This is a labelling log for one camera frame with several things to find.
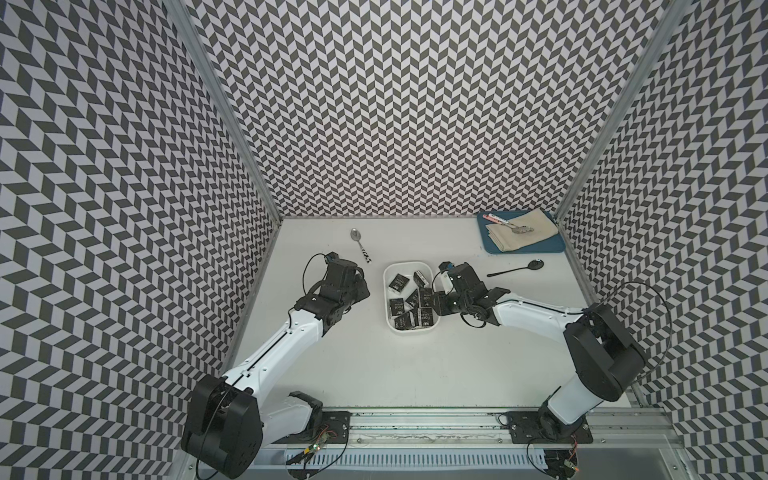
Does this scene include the black pocket tissue pack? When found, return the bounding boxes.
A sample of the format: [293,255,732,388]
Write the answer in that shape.
[393,312,419,331]
[413,270,430,289]
[432,291,452,317]
[405,289,421,308]
[388,273,410,293]
[418,288,434,309]
[416,308,434,328]
[388,298,406,318]

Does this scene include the white plastic storage box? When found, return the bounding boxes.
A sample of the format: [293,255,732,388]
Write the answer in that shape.
[383,261,439,335]

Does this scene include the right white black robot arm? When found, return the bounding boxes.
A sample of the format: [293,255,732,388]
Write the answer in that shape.
[434,262,650,444]

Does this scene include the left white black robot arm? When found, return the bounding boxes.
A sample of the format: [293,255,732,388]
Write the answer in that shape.
[180,252,370,479]

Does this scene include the beige folded cloth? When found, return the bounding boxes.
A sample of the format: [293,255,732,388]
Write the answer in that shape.
[486,209,559,252]

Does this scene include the black spoon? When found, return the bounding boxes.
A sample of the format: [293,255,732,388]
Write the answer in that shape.
[486,259,545,278]

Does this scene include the teal tray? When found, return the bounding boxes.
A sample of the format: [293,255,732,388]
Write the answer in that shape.
[476,210,565,255]

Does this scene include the silver spoon patterned handle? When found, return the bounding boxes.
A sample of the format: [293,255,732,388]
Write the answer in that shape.
[350,228,372,263]

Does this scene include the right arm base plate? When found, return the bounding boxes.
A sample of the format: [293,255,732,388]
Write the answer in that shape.
[503,410,594,445]

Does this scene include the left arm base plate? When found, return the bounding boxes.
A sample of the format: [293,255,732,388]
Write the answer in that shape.
[276,411,351,446]

